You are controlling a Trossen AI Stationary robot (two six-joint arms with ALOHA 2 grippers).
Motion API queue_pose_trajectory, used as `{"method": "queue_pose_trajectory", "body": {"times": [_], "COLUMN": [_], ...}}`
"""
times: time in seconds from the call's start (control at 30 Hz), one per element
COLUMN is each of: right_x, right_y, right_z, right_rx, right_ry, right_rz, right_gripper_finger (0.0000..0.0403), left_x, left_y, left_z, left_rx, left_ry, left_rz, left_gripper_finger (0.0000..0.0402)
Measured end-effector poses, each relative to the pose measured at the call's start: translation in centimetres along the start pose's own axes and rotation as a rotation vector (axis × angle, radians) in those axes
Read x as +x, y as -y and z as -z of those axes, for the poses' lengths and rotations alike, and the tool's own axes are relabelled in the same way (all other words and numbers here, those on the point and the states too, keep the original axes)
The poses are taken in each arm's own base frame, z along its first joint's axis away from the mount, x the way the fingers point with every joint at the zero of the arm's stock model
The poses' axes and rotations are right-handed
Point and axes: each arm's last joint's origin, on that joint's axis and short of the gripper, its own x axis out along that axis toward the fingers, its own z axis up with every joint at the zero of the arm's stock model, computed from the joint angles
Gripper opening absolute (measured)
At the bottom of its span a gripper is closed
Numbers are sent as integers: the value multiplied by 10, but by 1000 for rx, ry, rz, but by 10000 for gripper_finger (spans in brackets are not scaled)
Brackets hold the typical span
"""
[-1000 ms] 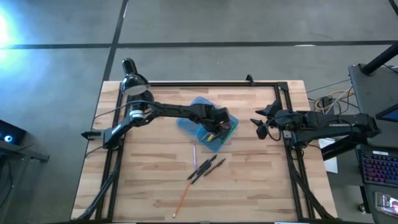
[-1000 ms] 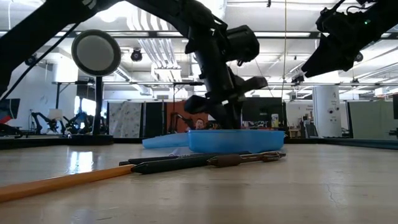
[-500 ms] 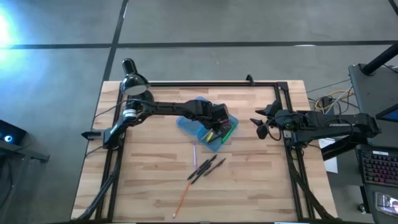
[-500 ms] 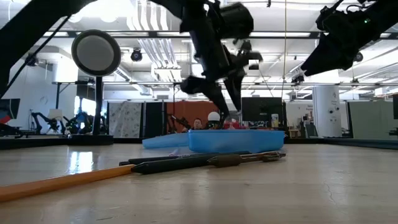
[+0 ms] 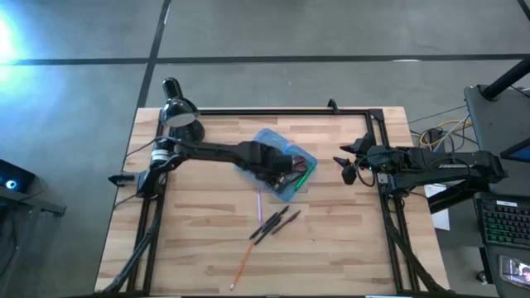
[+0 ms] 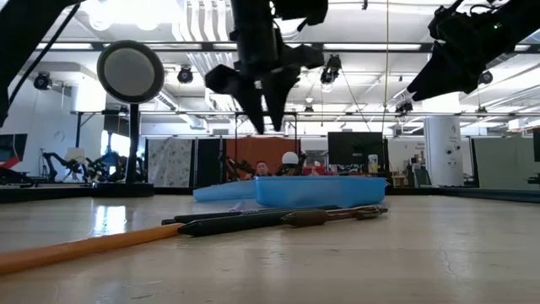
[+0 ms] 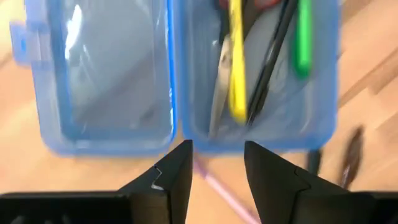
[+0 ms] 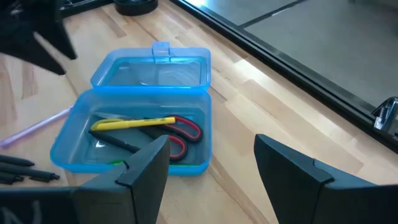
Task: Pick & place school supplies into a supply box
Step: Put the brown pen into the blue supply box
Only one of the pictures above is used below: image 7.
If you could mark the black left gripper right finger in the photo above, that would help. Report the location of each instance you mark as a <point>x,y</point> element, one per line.
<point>280,196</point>

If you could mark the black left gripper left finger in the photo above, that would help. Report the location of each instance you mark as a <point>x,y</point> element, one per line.
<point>168,193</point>

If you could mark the light purple pencil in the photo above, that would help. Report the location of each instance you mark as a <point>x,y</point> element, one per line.
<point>224,193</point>

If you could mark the blue translucent plastic supply box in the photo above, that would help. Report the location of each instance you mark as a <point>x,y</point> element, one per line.
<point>124,143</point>

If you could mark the black pen with white print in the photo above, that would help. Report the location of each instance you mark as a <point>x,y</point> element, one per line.
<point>353,155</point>

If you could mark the dark brown pencil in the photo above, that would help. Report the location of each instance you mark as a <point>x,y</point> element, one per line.
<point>270,62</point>

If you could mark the yellow highlighter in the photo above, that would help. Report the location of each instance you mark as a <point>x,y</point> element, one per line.
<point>237,62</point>

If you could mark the green highlighter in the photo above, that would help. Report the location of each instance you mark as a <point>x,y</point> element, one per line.
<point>303,40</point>

